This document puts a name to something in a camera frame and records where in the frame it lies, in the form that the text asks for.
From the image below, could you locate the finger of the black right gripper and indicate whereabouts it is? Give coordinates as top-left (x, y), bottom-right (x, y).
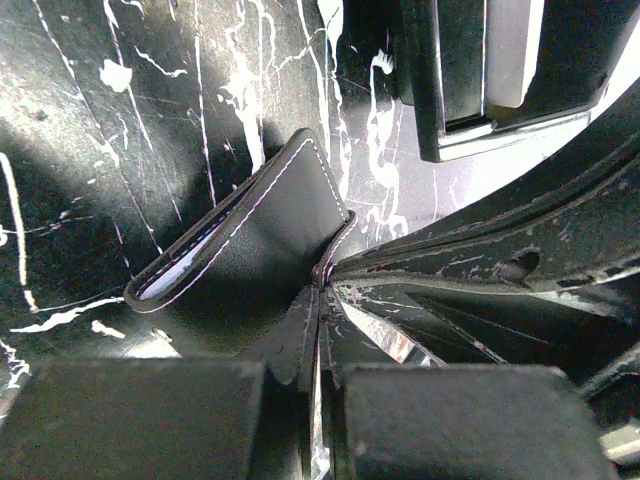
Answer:
top-left (330, 94), bottom-right (639, 293)
top-left (333, 279), bottom-right (639, 370)

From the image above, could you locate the black leather card holder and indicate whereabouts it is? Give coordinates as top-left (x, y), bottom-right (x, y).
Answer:
top-left (123, 129), bottom-right (349, 358)

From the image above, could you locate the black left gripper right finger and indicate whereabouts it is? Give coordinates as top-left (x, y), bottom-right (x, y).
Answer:
top-left (320, 289), bottom-right (615, 479)

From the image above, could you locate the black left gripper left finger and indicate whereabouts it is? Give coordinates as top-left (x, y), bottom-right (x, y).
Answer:
top-left (1, 286), bottom-right (319, 479)

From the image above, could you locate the black card storage box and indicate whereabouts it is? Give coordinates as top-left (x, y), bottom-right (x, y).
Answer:
top-left (394, 1), bottom-right (639, 163)

